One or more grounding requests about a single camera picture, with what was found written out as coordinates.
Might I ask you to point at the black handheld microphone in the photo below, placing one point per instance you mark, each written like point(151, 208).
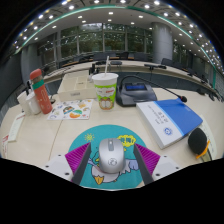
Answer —
point(197, 140)

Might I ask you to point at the long curved conference desk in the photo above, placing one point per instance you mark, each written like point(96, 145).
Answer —
point(133, 66)

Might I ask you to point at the round ceiling lights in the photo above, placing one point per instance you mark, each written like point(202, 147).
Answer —
point(110, 13)

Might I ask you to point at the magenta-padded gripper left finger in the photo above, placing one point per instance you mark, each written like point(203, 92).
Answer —
point(77, 158)

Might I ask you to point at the round teal cartoon mouse pad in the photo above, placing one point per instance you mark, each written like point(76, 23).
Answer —
point(106, 132)

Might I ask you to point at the blue and white book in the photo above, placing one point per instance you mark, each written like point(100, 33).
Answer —
point(173, 120)

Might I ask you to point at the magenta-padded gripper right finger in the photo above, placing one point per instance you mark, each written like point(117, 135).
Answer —
point(147, 160)

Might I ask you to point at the red bottle with green band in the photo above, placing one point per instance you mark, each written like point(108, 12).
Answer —
point(41, 93)

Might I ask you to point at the dark office chairs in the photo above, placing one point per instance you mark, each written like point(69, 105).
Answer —
point(166, 61)

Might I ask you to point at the colourful sticker sheet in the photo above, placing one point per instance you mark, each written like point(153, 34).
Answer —
point(70, 110)

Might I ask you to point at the printed paper cup with straw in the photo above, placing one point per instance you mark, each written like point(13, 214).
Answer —
point(105, 91)

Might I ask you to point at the white cardboard box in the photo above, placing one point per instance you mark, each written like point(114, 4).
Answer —
point(76, 87)

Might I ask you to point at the white lidded mug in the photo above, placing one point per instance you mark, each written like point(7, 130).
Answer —
point(34, 104)

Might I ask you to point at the silver computer mouse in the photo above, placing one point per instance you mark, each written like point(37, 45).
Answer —
point(112, 156)

